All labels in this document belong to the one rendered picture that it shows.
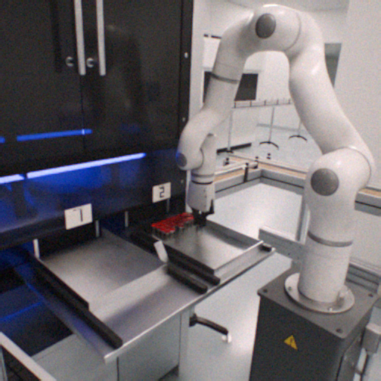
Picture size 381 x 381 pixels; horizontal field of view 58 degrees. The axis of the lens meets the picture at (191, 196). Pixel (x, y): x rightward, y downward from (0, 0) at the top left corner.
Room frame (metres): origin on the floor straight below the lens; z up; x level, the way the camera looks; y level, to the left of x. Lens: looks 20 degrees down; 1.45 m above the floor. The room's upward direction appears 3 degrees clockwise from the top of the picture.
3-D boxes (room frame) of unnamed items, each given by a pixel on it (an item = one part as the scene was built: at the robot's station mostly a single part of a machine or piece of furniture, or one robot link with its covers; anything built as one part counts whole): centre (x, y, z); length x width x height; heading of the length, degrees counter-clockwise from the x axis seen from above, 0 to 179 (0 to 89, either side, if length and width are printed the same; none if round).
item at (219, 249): (1.07, -0.04, 0.90); 0.34 x 0.26 x 0.04; 47
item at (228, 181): (1.72, -0.13, 0.92); 0.69 x 0.16 x 0.16; 138
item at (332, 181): (0.82, -0.36, 1.16); 0.19 x 0.12 x 0.24; 139
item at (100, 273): (0.90, 0.27, 0.90); 0.34 x 0.26 x 0.04; 48
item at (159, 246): (0.92, 0.05, 0.91); 0.14 x 0.03 x 0.06; 48
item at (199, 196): (1.15, -0.04, 1.05); 0.10 x 0.08 x 0.11; 48
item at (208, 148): (1.15, -0.03, 1.19); 0.09 x 0.08 x 0.13; 139
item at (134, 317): (0.98, 0.11, 0.87); 0.70 x 0.48 x 0.02; 138
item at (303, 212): (1.82, -0.64, 0.46); 0.09 x 0.09 x 0.77; 48
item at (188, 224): (1.15, 0.04, 0.90); 0.18 x 0.02 x 0.05; 137
